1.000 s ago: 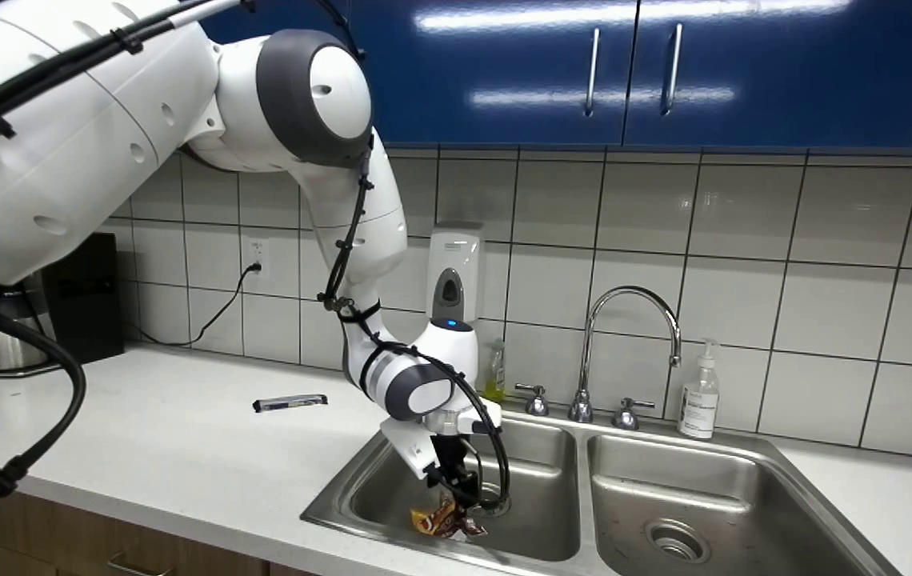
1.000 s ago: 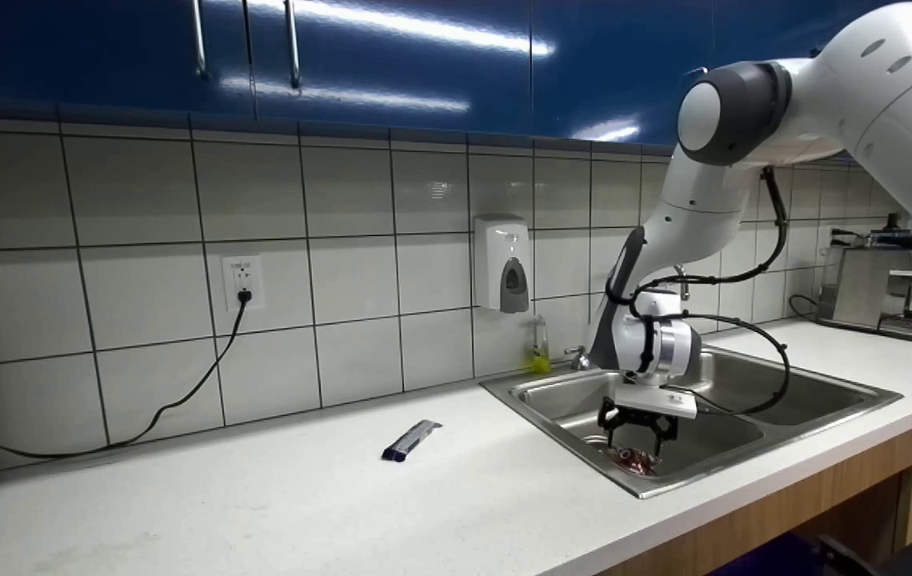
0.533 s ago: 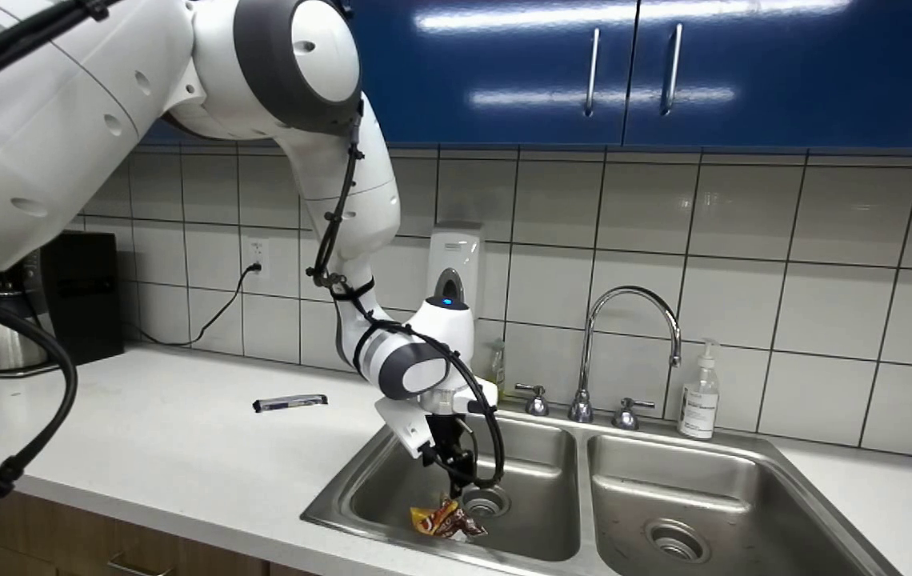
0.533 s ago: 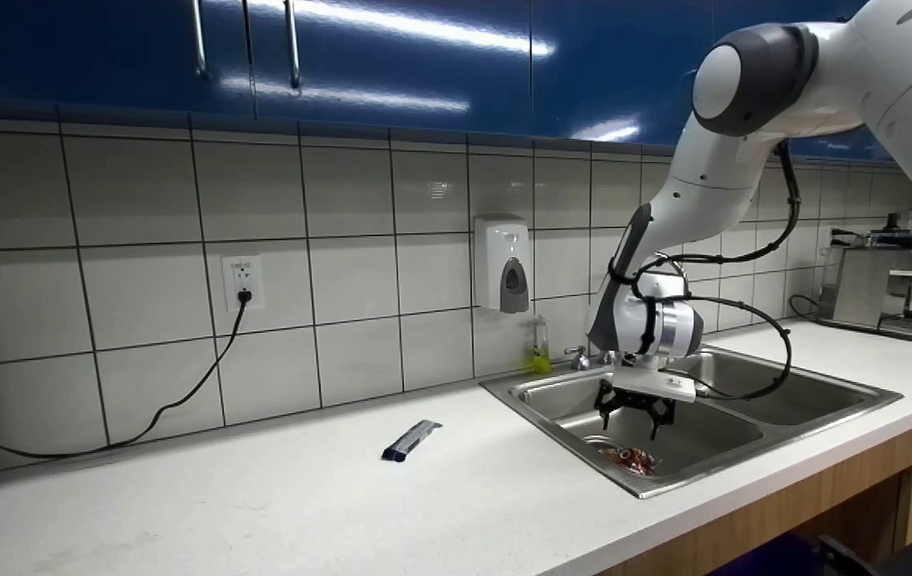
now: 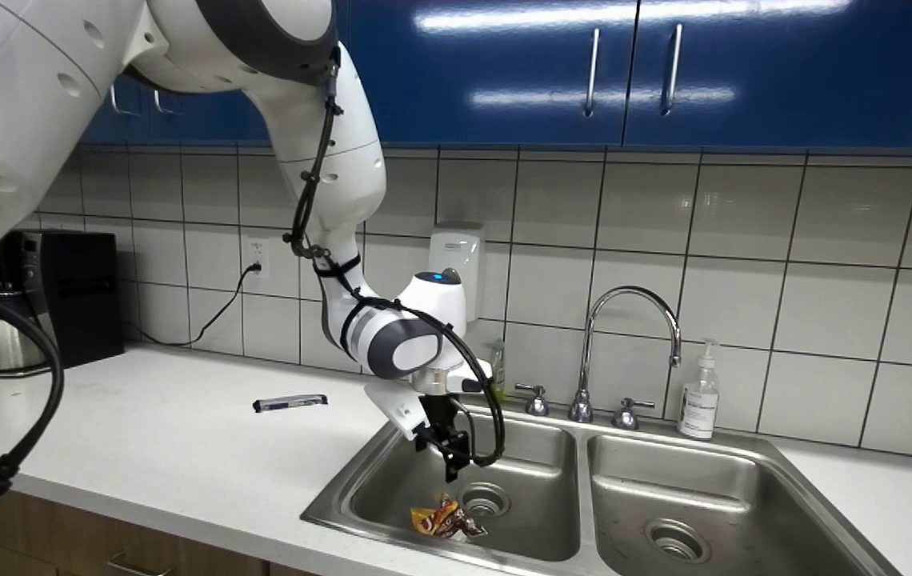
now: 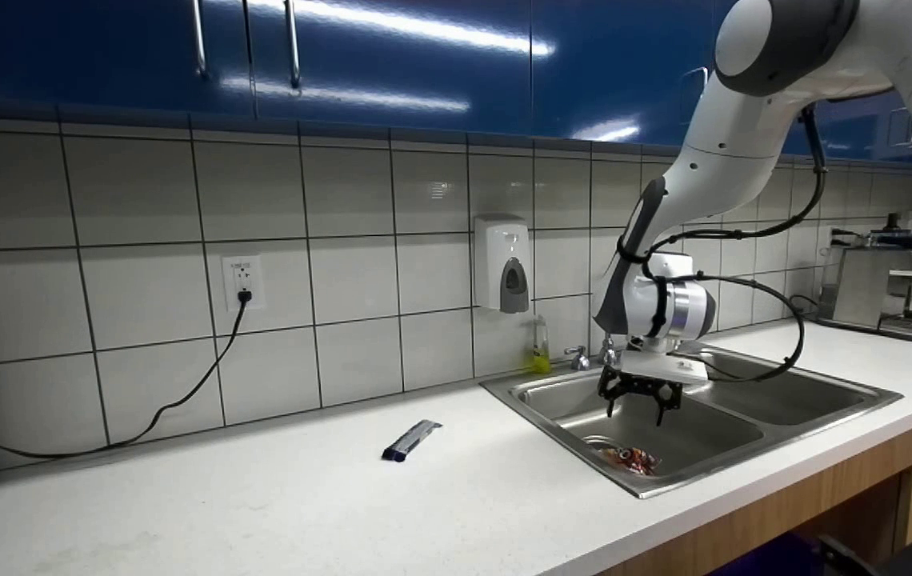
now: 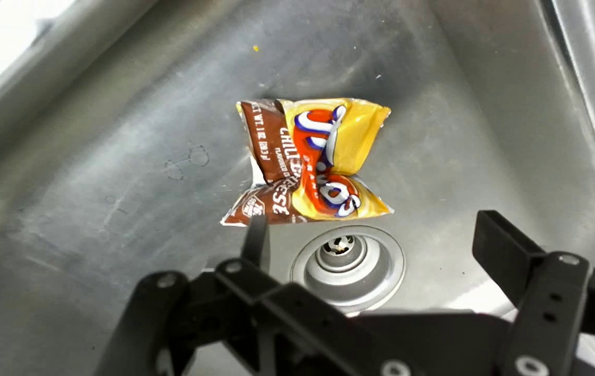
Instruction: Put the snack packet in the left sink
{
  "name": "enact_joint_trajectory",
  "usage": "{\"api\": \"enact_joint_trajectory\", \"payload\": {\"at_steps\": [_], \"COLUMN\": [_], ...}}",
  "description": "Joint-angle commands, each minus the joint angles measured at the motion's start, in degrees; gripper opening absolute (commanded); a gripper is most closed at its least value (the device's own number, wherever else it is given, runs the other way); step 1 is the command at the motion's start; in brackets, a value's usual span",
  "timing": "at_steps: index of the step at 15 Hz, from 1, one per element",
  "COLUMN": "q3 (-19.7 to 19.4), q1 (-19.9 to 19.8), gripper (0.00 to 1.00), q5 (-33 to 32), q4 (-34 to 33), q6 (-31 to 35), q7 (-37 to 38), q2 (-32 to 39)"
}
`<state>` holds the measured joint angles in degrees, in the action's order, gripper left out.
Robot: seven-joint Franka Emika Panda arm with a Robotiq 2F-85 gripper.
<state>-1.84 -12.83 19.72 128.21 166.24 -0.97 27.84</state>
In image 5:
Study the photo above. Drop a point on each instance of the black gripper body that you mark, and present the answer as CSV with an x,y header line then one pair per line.
x,y
445,418

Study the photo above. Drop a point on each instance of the brown yellow snack packet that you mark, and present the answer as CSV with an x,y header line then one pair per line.
x,y
442,521

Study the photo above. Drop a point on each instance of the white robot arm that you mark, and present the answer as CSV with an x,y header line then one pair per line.
x,y
50,106

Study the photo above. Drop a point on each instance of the round steel sink drain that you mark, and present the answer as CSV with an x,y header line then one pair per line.
x,y
484,505
680,542

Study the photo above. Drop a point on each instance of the stainless steel double sink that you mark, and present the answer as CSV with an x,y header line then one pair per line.
x,y
539,482

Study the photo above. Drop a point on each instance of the black marker pen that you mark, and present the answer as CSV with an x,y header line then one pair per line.
x,y
289,403

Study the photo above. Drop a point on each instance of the chrome gooseneck faucet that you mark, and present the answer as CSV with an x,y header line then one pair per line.
x,y
585,372

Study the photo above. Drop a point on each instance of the clear pump soap bottle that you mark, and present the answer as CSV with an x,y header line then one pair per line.
x,y
699,405

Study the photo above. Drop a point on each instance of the blue cabinet door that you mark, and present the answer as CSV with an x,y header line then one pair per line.
x,y
817,86
496,75
209,122
96,130

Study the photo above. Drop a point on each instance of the wooden base cabinet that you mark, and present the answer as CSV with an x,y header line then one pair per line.
x,y
73,540

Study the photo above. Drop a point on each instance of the black countertop appliance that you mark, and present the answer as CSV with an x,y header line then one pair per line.
x,y
76,299

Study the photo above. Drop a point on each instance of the silver kettle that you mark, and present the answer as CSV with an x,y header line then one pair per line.
x,y
6,346

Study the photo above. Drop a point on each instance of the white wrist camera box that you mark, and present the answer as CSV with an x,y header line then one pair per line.
x,y
395,411

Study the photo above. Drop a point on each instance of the white wall soap dispenser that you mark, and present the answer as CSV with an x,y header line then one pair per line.
x,y
457,250

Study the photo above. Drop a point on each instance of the white wall outlet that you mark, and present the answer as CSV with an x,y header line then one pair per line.
x,y
253,250

